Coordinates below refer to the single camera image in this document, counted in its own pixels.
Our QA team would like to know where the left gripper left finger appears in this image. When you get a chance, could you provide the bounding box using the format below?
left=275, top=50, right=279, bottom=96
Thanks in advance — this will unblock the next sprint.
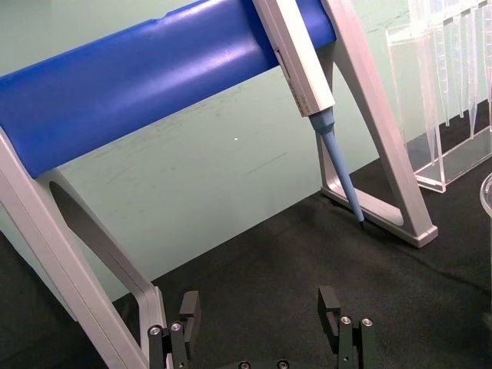
left=148, top=290, right=202, bottom=369

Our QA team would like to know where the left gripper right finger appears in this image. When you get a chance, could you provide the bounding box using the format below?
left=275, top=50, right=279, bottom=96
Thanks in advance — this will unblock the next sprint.
left=317, top=285, right=377, bottom=369

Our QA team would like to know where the black table cloth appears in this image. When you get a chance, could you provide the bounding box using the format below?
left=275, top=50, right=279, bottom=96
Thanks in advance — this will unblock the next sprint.
left=0, top=111, right=492, bottom=369

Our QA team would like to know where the clear glass beaker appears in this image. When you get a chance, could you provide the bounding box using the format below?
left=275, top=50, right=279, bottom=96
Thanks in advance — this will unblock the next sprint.
left=479, top=175, right=492, bottom=228

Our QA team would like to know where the blue bar pipette stand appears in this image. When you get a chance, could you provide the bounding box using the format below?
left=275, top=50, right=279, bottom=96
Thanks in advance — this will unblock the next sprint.
left=0, top=0, right=439, bottom=369

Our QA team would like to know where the white and blue pipette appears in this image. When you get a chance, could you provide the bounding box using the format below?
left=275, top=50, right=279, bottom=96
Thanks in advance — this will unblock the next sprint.
left=251, top=0, right=366, bottom=231

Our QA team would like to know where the clear acrylic dropper rack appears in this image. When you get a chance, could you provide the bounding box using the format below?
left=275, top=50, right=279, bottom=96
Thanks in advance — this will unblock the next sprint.
left=385, top=0, right=492, bottom=193

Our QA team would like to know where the long clear plastic dropper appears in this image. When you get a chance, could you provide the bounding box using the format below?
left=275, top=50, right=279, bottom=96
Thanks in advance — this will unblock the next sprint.
left=432, top=18, right=452, bottom=128
left=466, top=7, right=480, bottom=141

